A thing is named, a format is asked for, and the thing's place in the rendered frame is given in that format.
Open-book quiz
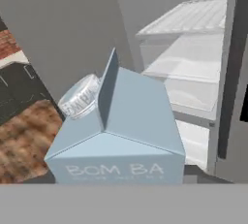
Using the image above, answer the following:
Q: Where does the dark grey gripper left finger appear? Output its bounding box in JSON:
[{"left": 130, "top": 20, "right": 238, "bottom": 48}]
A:
[{"left": 22, "top": 169, "right": 56, "bottom": 185}]

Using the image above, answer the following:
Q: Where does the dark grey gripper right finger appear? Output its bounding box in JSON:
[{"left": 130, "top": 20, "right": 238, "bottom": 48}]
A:
[{"left": 183, "top": 164, "right": 234, "bottom": 185}]

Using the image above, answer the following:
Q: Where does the pale blue milk carton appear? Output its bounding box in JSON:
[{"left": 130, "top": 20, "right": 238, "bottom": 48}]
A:
[{"left": 44, "top": 47, "right": 187, "bottom": 185}]

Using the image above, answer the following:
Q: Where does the clear fridge drawer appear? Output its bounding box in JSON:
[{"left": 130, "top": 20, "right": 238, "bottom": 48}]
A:
[{"left": 163, "top": 76, "right": 221, "bottom": 121}]

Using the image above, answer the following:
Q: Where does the grey fridge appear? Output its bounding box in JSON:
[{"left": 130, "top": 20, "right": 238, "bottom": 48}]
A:
[{"left": 110, "top": 0, "right": 248, "bottom": 184}]

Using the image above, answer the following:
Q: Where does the clear glass fridge shelf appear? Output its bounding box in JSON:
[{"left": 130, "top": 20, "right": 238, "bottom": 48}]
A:
[
  {"left": 140, "top": 33, "right": 226, "bottom": 84},
  {"left": 135, "top": 0, "right": 229, "bottom": 39}
]

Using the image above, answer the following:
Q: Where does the grey fridge door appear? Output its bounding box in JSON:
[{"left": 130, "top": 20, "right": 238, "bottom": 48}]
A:
[{"left": 0, "top": 0, "right": 145, "bottom": 112}]

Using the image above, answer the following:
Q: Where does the black cupboard run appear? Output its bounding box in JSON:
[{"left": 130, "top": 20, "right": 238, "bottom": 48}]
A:
[{"left": 0, "top": 16, "right": 66, "bottom": 127}]

